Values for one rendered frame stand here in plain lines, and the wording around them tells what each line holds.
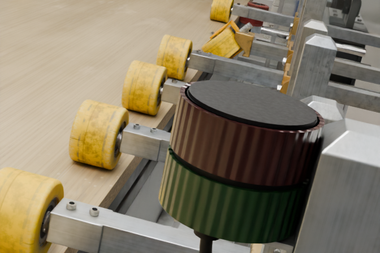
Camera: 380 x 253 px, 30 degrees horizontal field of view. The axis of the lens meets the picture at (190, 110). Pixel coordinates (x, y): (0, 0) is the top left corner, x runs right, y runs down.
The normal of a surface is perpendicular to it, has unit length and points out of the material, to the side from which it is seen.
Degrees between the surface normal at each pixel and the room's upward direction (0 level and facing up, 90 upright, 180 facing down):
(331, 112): 45
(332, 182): 90
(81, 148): 103
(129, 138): 90
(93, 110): 30
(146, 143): 90
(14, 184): 22
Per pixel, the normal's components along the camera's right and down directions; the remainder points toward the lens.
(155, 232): 0.19, -0.93
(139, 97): -0.21, 0.46
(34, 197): 0.07, -0.63
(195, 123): -0.71, 0.07
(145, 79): -0.04, -0.29
